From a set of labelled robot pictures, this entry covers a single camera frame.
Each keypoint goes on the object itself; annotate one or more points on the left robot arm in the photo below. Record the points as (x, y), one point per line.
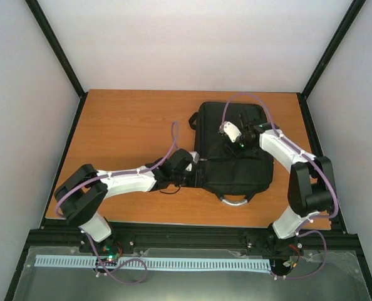
(80, 196)

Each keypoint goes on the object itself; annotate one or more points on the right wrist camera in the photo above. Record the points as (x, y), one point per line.
(242, 125)

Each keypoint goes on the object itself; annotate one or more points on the black student bag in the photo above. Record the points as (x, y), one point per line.
(233, 176)

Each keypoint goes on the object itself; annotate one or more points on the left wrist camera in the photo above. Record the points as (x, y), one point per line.
(183, 161)

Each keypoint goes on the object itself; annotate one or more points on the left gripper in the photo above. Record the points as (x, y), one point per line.
(192, 183)

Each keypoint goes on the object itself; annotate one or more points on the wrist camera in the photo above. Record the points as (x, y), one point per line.
(183, 161)
(242, 125)

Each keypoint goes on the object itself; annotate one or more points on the black aluminium frame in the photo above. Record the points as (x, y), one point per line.
(54, 233)

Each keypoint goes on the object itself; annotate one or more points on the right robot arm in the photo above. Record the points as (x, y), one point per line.
(310, 190)

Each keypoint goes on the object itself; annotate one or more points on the light blue cable duct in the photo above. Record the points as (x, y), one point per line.
(157, 264)

